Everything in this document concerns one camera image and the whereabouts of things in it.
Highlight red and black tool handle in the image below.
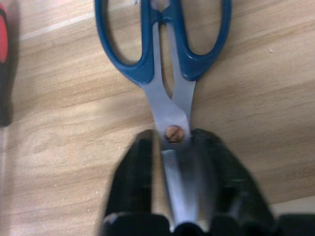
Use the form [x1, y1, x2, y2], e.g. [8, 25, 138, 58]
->
[0, 0, 13, 127]

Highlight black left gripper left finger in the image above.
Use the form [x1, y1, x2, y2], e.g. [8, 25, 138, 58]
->
[103, 129, 163, 222]

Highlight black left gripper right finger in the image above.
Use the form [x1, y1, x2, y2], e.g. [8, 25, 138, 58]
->
[189, 128, 276, 223]

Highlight blue handled steel scissors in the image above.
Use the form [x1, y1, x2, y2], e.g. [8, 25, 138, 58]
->
[94, 0, 232, 227]

